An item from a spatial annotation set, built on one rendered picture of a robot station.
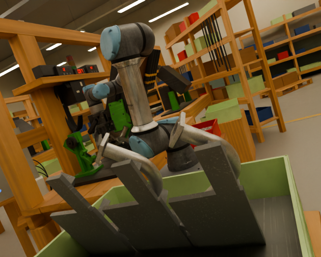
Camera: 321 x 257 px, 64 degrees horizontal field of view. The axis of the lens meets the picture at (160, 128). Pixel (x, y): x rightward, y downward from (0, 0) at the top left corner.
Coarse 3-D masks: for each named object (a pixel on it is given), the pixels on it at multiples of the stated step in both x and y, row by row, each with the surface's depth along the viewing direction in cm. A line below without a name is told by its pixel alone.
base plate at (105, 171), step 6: (102, 162) 180; (108, 162) 174; (114, 162) 167; (102, 168) 161; (108, 168) 156; (96, 174) 151; (102, 174) 146; (108, 174) 142; (114, 174) 138; (78, 180) 153; (84, 180) 148; (90, 180) 143; (96, 180) 142; (102, 180) 141
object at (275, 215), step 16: (256, 208) 72; (272, 208) 69; (288, 208) 67; (272, 224) 63; (288, 224) 61; (272, 240) 57; (288, 240) 56; (96, 256) 75; (112, 256) 73; (128, 256) 70; (144, 256) 67; (160, 256) 65; (176, 256) 63; (192, 256) 61; (208, 256) 59; (224, 256) 58; (240, 256) 56; (256, 256) 54; (272, 256) 53; (288, 256) 51
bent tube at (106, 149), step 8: (104, 136) 52; (104, 144) 51; (112, 144) 53; (104, 152) 52; (112, 152) 52; (120, 152) 52; (128, 152) 53; (96, 160) 53; (120, 160) 52; (136, 160) 52; (144, 160) 53; (144, 168) 53; (152, 168) 54; (152, 176) 54; (160, 176) 55; (152, 184) 56; (160, 184) 56; (160, 192) 58
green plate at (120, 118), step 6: (114, 102) 179; (120, 102) 177; (114, 108) 179; (120, 108) 177; (114, 114) 179; (120, 114) 177; (126, 114) 180; (114, 120) 179; (120, 120) 177; (126, 120) 175; (114, 126) 179; (120, 126) 177
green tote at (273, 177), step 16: (256, 160) 75; (272, 160) 72; (288, 160) 68; (176, 176) 85; (192, 176) 83; (240, 176) 77; (256, 176) 75; (272, 176) 73; (288, 176) 59; (112, 192) 95; (128, 192) 94; (176, 192) 86; (192, 192) 84; (256, 192) 76; (272, 192) 75; (288, 192) 73; (96, 208) 86; (304, 224) 42; (64, 240) 72; (304, 240) 39; (48, 256) 66; (64, 256) 70; (80, 256) 75; (304, 256) 36
